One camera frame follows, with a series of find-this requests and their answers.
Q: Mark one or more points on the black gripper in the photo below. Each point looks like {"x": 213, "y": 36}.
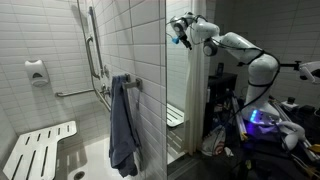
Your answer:
{"x": 183, "y": 36}

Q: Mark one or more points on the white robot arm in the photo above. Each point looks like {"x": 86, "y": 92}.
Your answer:
{"x": 263, "y": 73}

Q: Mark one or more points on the white slotted shower seat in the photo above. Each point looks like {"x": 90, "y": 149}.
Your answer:
{"x": 20, "y": 148}

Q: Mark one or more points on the small dark upright device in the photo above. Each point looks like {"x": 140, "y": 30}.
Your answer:
{"x": 220, "y": 68}

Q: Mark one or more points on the metal towel bar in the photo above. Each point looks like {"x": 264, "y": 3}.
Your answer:
{"x": 133, "y": 83}

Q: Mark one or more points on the round chrome lever valve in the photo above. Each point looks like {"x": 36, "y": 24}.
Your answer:
{"x": 106, "y": 71}

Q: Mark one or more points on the chrome valve with red mark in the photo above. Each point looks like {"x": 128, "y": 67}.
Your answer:
{"x": 105, "y": 90}

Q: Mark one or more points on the short chrome grab bar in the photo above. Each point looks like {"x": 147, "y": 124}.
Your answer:
{"x": 90, "y": 56}

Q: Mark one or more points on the white red plastic bag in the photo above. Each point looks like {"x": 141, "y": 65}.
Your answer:
{"x": 214, "y": 141}

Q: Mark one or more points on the blue towel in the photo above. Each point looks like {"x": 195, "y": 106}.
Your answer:
{"x": 121, "y": 133}

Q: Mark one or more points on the L-shaped chrome grab bar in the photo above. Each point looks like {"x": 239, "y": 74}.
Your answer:
{"x": 75, "y": 92}

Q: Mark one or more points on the white curved tube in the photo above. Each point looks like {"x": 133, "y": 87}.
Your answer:
{"x": 295, "y": 131}

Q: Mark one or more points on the white soap dispenser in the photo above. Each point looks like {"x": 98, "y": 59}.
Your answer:
{"x": 36, "y": 71}

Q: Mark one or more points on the round floor drain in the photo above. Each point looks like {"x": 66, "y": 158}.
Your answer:
{"x": 79, "y": 175}

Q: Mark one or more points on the aluminium frame robot table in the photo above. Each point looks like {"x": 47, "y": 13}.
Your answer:
{"x": 238, "y": 116}

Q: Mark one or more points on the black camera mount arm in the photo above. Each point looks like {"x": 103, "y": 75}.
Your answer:
{"x": 290, "y": 65}

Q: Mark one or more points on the wall mirror panel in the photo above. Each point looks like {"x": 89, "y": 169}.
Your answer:
{"x": 300, "y": 33}

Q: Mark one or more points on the white external camera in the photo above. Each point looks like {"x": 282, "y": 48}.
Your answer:
{"x": 310, "y": 71}

